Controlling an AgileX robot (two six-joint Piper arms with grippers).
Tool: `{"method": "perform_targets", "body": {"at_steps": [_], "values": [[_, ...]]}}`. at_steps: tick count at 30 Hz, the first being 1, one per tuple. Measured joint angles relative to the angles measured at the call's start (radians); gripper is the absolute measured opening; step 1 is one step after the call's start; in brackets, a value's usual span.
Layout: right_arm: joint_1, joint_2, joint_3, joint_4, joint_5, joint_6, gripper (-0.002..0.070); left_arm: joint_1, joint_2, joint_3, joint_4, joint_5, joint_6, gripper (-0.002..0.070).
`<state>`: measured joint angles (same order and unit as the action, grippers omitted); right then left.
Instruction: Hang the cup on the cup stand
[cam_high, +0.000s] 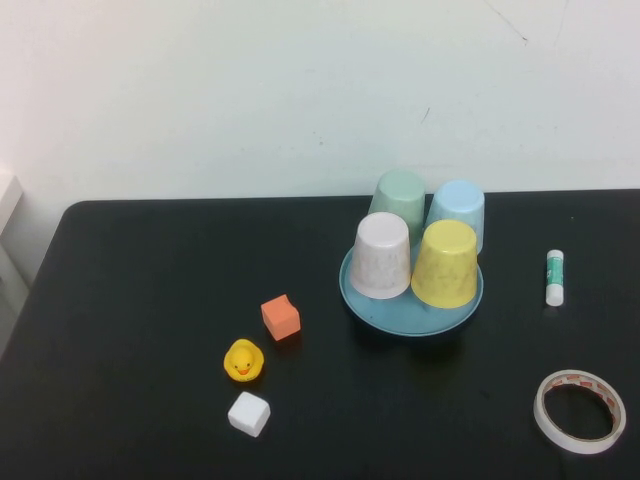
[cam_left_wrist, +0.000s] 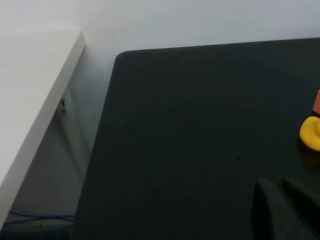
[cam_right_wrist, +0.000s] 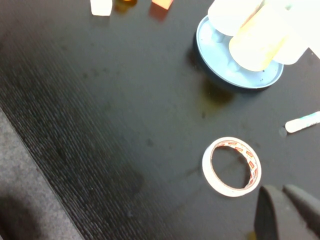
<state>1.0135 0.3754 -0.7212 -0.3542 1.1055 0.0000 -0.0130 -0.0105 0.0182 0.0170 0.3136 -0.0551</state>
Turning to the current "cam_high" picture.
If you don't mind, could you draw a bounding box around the yellow plastic cup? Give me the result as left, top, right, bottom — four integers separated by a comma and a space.
410, 219, 479, 309

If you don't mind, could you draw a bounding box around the white speckled plastic cup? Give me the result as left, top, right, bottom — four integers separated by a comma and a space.
349, 212, 413, 300

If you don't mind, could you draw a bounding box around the green plastic cup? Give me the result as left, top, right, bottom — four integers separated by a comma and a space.
368, 169, 427, 242

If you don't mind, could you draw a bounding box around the blue cup stand tray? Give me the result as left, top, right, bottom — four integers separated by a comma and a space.
338, 247, 485, 337

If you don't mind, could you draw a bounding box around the light blue plastic cup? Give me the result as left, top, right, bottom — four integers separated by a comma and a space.
424, 179, 486, 256

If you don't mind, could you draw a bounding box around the orange foam cube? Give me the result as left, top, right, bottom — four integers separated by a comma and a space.
259, 293, 302, 343

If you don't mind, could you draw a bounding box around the yellow rubber duck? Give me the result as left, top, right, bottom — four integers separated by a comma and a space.
222, 338, 265, 385

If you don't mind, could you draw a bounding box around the white foam cube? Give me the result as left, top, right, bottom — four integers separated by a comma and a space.
227, 391, 272, 439

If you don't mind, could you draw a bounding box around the green white glue stick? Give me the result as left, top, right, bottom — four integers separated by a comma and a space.
544, 248, 569, 307

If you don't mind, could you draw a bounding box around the white double-sided tape roll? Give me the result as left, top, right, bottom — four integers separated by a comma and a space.
532, 368, 627, 455

